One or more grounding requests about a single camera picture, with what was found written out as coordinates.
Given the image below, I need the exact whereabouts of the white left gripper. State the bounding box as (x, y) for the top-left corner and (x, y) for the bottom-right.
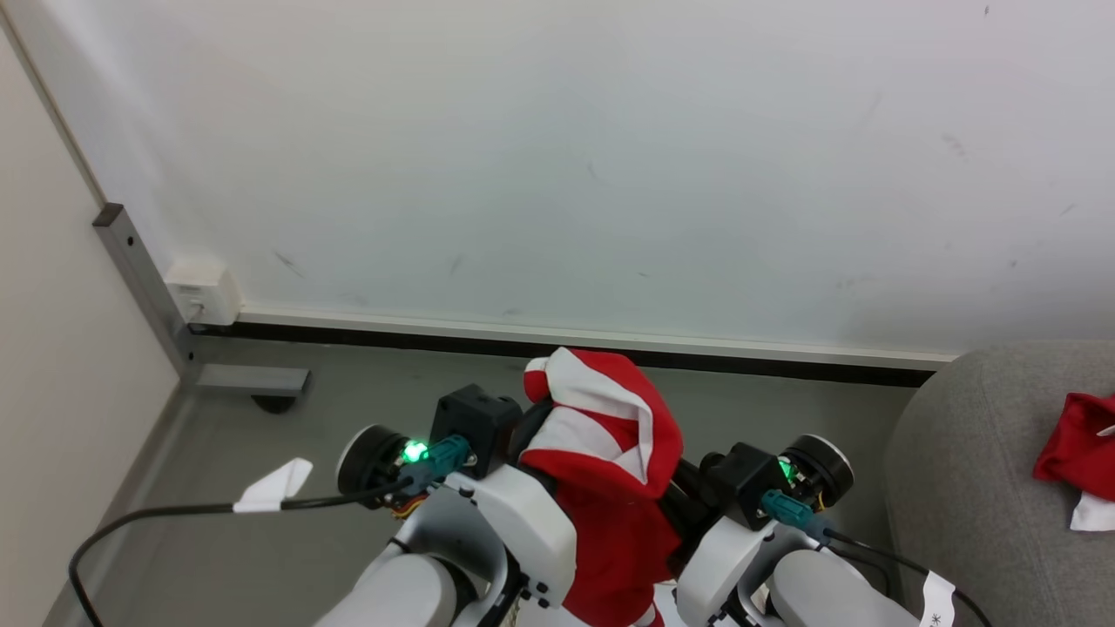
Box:
(336, 401), (578, 610)

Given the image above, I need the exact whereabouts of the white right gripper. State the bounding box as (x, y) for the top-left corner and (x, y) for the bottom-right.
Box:
(666, 433), (855, 627)

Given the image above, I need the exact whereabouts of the red and white garment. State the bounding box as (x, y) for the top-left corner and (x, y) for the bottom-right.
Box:
(1033, 391), (1115, 533)
(521, 347), (686, 627)

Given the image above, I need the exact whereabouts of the grey fabric sofa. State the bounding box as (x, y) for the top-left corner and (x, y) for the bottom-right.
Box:
(883, 340), (1115, 627)

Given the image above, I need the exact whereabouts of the white and black baseboard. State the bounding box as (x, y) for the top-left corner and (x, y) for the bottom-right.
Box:
(190, 304), (956, 388)

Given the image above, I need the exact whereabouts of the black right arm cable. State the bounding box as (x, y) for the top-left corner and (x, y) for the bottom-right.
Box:
(760, 489), (994, 627)

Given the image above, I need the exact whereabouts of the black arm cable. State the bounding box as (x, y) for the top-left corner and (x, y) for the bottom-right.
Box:
(69, 435), (473, 627)
(760, 489), (994, 627)

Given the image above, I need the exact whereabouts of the white cable tag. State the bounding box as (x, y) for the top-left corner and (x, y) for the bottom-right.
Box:
(918, 570), (957, 627)
(233, 457), (314, 514)

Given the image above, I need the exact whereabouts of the white wall socket box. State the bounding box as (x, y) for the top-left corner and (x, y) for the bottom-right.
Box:
(165, 258), (244, 327)

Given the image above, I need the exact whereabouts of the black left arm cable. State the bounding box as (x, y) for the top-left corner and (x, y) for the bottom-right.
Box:
(69, 435), (473, 627)

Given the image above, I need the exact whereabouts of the grey metal frame post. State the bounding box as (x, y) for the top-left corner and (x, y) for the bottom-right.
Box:
(92, 202), (311, 398)

